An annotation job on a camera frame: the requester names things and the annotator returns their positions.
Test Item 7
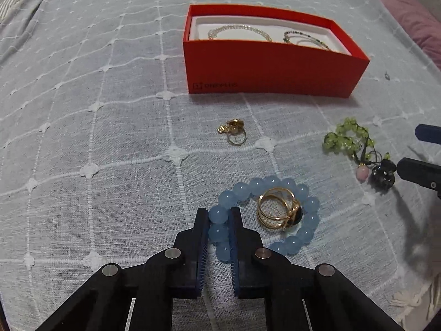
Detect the blue bead bracelet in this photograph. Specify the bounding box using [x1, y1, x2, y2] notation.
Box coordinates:
[207, 175, 321, 262]

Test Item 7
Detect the black flower ring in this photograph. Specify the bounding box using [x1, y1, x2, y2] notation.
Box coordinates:
[370, 159, 398, 191]

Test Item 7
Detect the green bead bracelet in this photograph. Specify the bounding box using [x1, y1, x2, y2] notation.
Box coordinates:
[322, 116, 392, 183]

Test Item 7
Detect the teal seed bead bracelet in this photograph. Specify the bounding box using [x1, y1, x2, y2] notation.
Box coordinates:
[283, 30, 333, 51]

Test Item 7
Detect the clear crystal bead bracelet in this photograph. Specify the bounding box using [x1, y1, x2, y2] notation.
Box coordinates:
[207, 23, 273, 43]

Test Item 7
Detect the mauve pink duvet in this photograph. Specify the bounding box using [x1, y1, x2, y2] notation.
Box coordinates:
[381, 0, 440, 69]

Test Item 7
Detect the grey grid bedspread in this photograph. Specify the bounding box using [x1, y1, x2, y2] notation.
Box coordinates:
[1, 0, 440, 330]

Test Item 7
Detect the white box insert tray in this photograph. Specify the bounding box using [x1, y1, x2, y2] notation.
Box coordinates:
[189, 15, 350, 55]

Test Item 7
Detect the red cardboard box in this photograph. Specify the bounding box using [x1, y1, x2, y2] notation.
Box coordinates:
[182, 4, 369, 98]

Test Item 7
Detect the gold ring dark stone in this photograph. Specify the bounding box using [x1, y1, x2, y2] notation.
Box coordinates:
[256, 187, 303, 230]

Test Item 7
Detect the small gold flower ring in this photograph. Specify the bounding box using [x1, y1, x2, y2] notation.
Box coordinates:
[217, 118, 248, 147]

